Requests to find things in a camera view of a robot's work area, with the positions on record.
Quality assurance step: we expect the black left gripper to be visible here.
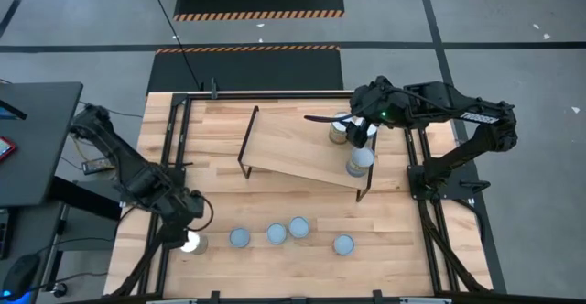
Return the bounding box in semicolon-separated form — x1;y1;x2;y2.
158;223;193;251

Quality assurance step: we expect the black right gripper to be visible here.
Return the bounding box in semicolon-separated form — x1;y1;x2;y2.
346;116;377;148

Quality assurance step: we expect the tin can tan label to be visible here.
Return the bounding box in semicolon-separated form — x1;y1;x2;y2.
328;111;353;146

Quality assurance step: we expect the blue peas can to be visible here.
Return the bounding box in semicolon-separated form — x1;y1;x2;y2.
344;146;376;179

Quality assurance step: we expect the mixed vegetables can white label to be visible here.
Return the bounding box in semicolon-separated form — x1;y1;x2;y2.
266;223;288;245

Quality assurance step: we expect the peach can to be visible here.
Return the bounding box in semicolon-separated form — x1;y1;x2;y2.
288;215;312;240

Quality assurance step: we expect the cream tomato can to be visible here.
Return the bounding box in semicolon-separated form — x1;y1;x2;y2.
331;233;356;257

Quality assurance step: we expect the teal tuna can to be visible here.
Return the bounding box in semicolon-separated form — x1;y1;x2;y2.
179;230;210;256

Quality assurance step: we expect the green polka dot peas can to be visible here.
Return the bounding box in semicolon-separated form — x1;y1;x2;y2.
228;226;252;250

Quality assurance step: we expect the black desk base beam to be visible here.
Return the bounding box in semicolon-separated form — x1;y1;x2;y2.
45;175;124;223

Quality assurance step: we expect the black power adapter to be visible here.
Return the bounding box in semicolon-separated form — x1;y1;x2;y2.
81;157;115;177

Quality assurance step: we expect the black computer mouse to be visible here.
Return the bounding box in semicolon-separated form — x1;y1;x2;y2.
1;252;42;301

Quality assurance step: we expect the black desk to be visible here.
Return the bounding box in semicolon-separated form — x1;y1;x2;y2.
0;81;84;209

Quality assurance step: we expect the red phone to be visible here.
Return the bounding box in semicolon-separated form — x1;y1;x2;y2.
0;136;17;162

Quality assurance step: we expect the dark tablet blue screen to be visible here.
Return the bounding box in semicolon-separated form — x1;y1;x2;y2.
0;98;27;122

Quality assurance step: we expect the black aluminium frame rail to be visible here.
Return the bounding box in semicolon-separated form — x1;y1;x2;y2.
402;127;494;295
59;289;586;304
109;92;192;299
171;91;367;102

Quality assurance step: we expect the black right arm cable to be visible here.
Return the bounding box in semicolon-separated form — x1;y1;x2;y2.
303;111;367;125

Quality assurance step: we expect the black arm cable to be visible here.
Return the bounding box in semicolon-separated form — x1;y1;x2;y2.
303;111;367;125
187;192;215;233

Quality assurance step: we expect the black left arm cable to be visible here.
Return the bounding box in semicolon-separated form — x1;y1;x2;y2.
187;192;215;233

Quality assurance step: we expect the wooden shelf black metal frame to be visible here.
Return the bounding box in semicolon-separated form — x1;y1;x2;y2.
236;104;379;203

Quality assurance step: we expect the black clamp handle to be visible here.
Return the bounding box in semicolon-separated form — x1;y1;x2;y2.
460;179;491;194

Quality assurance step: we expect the black floor cable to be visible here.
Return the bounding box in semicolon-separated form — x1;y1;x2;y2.
145;0;205;92

